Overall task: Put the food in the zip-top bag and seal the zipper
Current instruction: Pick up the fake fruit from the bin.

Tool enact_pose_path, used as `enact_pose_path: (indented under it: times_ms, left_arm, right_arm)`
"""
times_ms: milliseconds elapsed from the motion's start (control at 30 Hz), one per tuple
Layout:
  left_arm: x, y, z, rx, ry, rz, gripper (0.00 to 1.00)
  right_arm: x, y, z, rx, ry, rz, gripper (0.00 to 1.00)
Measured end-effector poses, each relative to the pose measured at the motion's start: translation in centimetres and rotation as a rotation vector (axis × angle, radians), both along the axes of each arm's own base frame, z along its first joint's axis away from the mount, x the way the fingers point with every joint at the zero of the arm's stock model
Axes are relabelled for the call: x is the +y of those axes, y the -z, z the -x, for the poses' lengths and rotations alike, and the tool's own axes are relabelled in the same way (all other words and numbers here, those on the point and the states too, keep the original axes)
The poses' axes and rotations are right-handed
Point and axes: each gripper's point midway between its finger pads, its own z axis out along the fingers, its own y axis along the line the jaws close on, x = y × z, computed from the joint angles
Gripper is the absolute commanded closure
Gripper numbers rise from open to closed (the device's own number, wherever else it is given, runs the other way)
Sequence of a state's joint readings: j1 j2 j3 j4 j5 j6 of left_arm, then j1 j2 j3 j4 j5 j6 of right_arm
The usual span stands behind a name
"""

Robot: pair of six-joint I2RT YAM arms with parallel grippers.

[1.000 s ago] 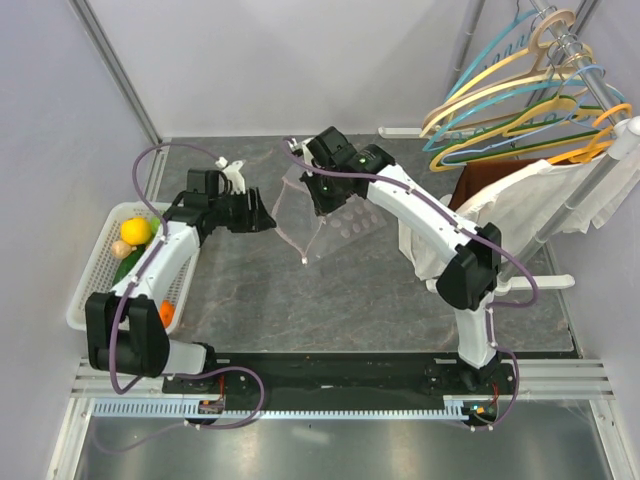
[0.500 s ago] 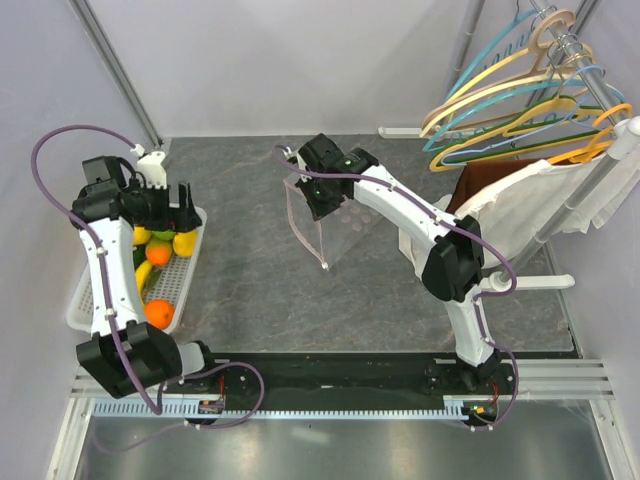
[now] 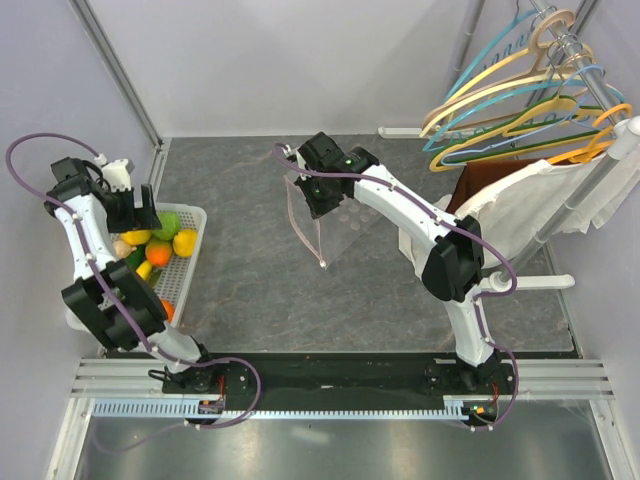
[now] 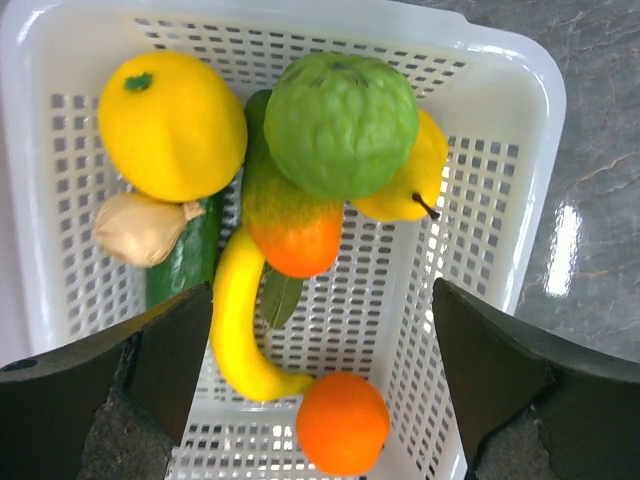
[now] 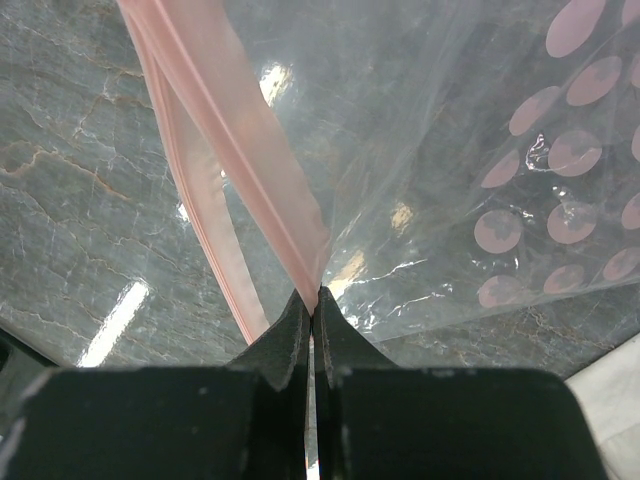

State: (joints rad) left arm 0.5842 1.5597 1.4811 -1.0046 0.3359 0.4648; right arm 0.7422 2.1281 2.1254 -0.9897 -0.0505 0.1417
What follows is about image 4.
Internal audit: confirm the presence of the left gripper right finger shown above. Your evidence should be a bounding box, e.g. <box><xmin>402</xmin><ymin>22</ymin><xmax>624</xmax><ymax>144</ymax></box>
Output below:
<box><xmin>432</xmin><ymin>278</ymin><xmax>639</xmax><ymax>479</ymax></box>

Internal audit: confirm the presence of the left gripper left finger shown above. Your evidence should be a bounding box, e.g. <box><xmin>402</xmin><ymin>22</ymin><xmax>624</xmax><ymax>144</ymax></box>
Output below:
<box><xmin>1</xmin><ymin>283</ymin><xmax>212</xmax><ymax>479</ymax></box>

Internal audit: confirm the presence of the green custard apple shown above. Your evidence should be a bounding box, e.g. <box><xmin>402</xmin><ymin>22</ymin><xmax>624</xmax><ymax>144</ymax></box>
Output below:
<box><xmin>263</xmin><ymin>52</ymin><xmax>419</xmax><ymax>200</ymax></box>

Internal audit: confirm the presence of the green cucumber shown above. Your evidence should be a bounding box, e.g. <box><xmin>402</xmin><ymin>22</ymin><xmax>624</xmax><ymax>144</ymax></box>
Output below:
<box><xmin>145</xmin><ymin>193</ymin><xmax>224</xmax><ymax>309</ymax></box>

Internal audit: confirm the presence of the white plastic basket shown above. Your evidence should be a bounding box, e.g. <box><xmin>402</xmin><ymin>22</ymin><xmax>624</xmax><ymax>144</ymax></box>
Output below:
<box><xmin>1</xmin><ymin>1</ymin><xmax>566</xmax><ymax>479</ymax></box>

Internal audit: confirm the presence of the orange fruit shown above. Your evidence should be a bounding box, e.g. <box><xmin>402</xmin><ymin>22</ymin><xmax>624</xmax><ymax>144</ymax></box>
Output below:
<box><xmin>295</xmin><ymin>372</ymin><xmax>391</xmax><ymax>476</ymax></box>

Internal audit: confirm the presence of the yellow banana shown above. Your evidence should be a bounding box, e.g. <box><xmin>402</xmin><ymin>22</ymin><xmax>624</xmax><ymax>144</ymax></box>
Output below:
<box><xmin>210</xmin><ymin>227</ymin><xmax>314</xmax><ymax>402</ymax></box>

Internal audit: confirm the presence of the green leaf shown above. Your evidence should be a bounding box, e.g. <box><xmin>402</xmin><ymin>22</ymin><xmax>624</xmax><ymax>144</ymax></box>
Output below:
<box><xmin>260</xmin><ymin>264</ymin><xmax>304</xmax><ymax>329</ymax></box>

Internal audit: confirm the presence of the yellow pear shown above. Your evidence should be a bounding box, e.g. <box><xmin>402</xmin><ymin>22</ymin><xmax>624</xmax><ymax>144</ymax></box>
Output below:
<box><xmin>351</xmin><ymin>109</ymin><xmax>448</xmax><ymax>222</ymax></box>

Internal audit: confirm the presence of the orange green mango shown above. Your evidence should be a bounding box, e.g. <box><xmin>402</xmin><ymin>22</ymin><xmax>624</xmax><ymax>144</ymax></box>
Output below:
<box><xmin>241</xmin><ymin>90</ymin><xmax>344</xmax><ymax>278</ymax></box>

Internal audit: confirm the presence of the yellow lemon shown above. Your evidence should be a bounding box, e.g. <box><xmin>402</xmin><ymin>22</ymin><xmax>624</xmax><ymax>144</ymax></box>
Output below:
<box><xmin>97</xmin><ymin>51</ymin><xmax>248</xmax><ymax>202</ymax></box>

